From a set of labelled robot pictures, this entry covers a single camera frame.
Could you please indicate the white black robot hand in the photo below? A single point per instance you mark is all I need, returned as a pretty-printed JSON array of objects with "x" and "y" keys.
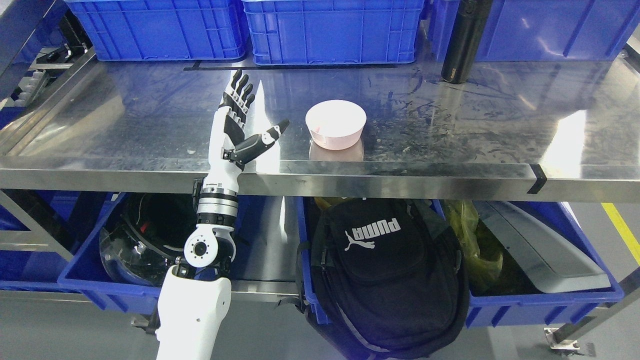
[{"x": 230, "y": 150}]

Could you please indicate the pink ikea bowl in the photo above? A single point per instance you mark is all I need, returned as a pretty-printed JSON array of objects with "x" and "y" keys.
[{"x": 335, "y": 124}]

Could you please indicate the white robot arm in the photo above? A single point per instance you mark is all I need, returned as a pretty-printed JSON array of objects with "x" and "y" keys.
[{"x": 191, "y": 310}]

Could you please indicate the blue crate top middle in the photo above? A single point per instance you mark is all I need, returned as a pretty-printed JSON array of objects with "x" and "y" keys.
[{"x": 333, "y": 32}]

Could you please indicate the blue crate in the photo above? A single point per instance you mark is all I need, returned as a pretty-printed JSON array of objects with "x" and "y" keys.
[
  {"x": 557, "y": 30},
  {"x": 154, "y": 30},
  {"x": 333, "y": 32}
]

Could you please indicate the black motorcycle helmet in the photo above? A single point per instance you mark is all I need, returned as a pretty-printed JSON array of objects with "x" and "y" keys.
[{"x": 144, "y": 235}]

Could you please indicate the blue crate top left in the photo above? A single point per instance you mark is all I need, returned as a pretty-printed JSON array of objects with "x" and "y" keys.
[{"x": 154, "y": 30}]

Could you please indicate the blue bin with helmet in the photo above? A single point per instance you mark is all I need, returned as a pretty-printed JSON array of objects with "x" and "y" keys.
[{"x": 87, "y": 274}]

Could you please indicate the black puma backpack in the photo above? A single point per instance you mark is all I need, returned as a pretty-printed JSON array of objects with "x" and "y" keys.
[{"x": 380, "y": 278}]

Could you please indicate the yellow plastic bag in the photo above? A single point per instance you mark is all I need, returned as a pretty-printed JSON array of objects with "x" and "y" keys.
[{"x": 483, "y": 259}]

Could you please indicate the black thermos bottle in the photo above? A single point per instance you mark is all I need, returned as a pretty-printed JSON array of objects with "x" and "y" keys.
[{"x": 467, "y": 32}]

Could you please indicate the blue crate top right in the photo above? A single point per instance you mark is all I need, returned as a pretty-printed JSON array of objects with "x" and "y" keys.
[{"x": 557, "y": 30}]

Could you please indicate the blue bin lower right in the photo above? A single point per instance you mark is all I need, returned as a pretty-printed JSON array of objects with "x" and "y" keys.
[{"x": 502, "y": 310}]

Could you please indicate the grey plastic panel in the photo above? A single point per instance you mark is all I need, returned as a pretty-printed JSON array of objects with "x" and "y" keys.
[{"x": 551, "y": 262}]

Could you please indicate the steel workbench frame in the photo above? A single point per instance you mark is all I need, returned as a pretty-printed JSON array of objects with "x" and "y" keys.
[{"x": 515, "y": 131}]

